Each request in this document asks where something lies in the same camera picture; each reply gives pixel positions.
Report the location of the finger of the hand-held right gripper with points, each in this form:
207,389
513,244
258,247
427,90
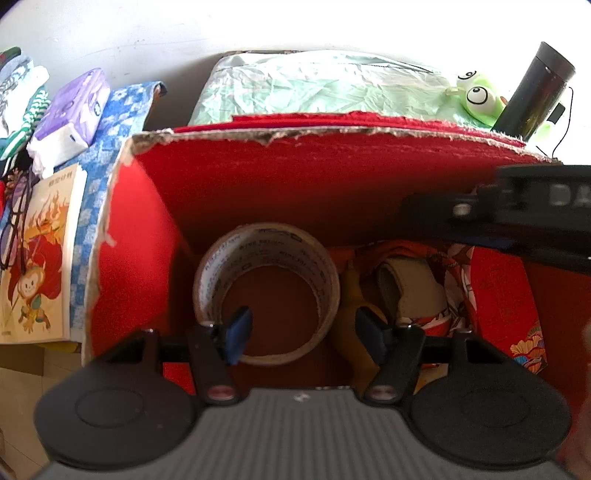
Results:
438,214

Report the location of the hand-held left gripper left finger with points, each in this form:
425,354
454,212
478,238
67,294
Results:
239,334

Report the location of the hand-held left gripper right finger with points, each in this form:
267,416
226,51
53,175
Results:
371,334

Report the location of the yellow plush toy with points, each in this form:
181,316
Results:
351,290

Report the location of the clear packing tape roll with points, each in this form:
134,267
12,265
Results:
258,240

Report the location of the red cardboard box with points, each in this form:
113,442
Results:
277,184

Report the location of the red patterned bag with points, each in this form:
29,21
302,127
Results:
415,251

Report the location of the red printed envelope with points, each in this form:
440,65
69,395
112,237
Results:
503,300

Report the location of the green frog toy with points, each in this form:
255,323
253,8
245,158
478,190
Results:
480,99

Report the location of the black bottle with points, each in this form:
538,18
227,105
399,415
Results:
535,92

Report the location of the light green plastic bag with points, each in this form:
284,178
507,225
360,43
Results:
323,83

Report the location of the monkey cartoon book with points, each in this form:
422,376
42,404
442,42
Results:
41,258

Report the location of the blue patterned cloth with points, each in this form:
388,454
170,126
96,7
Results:
120,115

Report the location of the dark framed eyeglasses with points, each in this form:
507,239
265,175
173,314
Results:
21,210

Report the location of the purple tissue pack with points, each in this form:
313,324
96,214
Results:
74,106

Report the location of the dark green striped garment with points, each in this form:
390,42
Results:
27,120

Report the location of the white grey patterned garment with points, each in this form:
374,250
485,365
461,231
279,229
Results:
16,76

